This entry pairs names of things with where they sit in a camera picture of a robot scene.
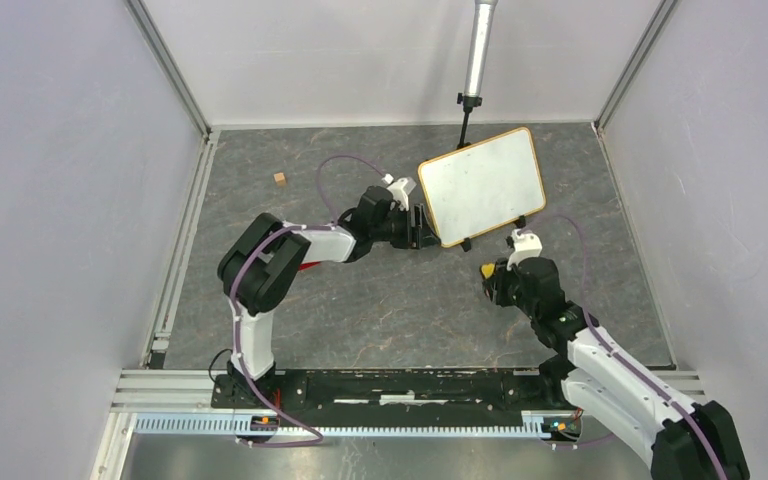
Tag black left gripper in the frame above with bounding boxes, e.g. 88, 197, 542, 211
370, 204, 441, 250

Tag yellow whiteboard eraser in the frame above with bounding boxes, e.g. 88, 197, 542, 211
480, 263, 496, 279

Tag yellow framed whiteboard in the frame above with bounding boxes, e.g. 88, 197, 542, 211
417, 127, 547, 248

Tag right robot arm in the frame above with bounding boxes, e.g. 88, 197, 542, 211
480, 257, 750, 479

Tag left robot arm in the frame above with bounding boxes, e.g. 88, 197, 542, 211
217, 186, 441, 408

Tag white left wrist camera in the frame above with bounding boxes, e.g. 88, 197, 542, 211
381, 173, 416, 211

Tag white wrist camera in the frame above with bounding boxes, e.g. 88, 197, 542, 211
381, 173, 416, 211
507, 228, 543, 270

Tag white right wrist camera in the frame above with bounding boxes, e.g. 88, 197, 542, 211
507, 228, 543, 270

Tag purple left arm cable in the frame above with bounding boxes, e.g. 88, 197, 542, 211
228, 154, 327, 450

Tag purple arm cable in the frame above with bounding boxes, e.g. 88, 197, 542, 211
523, 213, 730, 480
228, 154, 327, 450

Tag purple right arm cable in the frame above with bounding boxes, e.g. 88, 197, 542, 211
523, 213, 730, 480

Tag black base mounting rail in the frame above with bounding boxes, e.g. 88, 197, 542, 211
210, 368, 583, 430

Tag slotted cable duct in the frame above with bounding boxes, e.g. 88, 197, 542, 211
133, 413, 581, 440

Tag silver camera pole stand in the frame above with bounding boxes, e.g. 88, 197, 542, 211
457, 0, 498, 149

